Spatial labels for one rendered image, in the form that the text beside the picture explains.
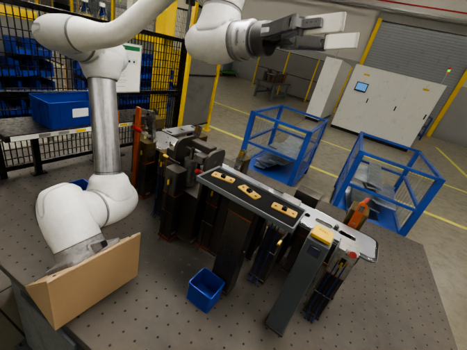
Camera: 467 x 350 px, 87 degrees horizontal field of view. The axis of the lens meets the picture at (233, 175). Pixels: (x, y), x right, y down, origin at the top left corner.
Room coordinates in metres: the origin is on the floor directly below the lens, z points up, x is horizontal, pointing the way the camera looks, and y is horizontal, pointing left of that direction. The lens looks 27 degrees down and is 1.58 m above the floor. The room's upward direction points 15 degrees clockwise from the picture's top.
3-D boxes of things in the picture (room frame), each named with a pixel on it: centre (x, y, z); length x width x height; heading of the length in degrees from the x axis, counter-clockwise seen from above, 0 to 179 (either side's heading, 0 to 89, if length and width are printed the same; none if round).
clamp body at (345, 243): (0.71, -0.46, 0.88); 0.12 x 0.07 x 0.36; 154
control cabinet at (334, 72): (9.81, -2.59, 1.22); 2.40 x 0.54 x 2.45; 155
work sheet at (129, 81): (1.66, 0.86, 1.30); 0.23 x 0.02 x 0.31; 154
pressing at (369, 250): (1.13, -0.03, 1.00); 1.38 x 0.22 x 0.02; 64
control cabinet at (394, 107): (8.30, -3.94, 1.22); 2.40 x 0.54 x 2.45; 69
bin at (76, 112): (1.24, 0.94, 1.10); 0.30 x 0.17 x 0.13; 159
